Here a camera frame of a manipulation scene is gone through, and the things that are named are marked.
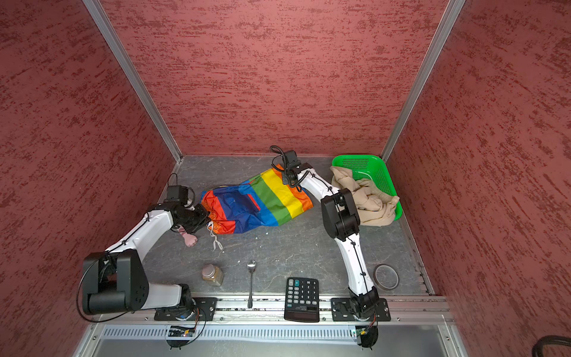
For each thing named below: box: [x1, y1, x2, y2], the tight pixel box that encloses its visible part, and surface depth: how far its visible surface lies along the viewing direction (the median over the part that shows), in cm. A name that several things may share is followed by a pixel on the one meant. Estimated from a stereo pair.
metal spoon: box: [246, 259, 258, 309], surface depth 84 cm
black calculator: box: [284, 276, 320, 323], surface depth 76 cm
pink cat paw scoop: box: [178, 226, 198, 248], surface depth 89 cm
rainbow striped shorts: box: [200, 164, 314, 235], surface depth 96 cm
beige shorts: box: [330, 165, 400, 227], surface depth 86 cm
